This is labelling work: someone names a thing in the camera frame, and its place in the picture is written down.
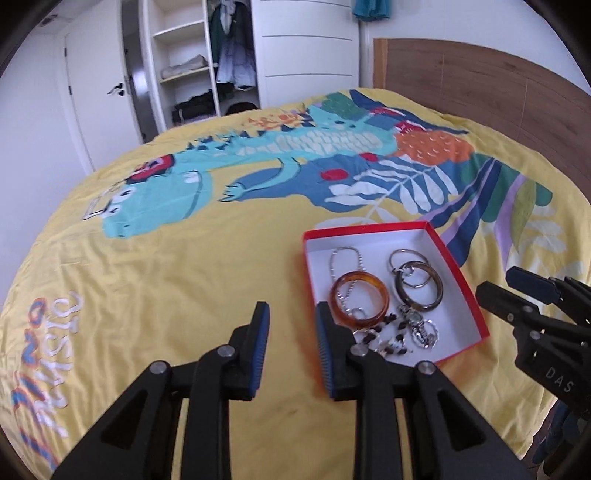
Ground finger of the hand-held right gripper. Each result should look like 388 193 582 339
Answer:
475 282 580 343
505 266 591 326

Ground teal cloth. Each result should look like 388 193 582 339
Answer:
353 0 391 20

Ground wooden headboard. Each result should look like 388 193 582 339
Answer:
373 38 591 163

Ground large silver hoop ring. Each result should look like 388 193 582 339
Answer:
388 248 430 274

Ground amber bangle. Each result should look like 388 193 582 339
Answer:
329 272 391 326

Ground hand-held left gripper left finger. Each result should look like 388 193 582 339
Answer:
51 301 271 480

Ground folded dark clothes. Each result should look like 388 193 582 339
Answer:
172 90 259 126

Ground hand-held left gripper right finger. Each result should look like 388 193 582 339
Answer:
315 302 532 480

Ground hanging clothes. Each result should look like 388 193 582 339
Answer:
210 0 257 91

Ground dark beaded bracelet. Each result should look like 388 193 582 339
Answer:
352 314 413 360

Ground small silver hoop ring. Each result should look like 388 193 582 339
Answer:
401 269 435 291

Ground folded beige clothes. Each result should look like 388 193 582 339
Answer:
161 54 209 80

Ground silver chain necklace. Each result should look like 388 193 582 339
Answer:
329 247 371 320

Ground yellow printed bedspread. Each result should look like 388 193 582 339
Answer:
0 88 591 480

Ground white door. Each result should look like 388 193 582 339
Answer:
64 18 155 172

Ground dark brown bangle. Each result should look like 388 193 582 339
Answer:
393 261 445 311

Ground white wardrobe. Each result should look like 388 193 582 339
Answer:
121 0 361 145

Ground red cardboard box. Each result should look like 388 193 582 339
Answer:
302 220 490 370

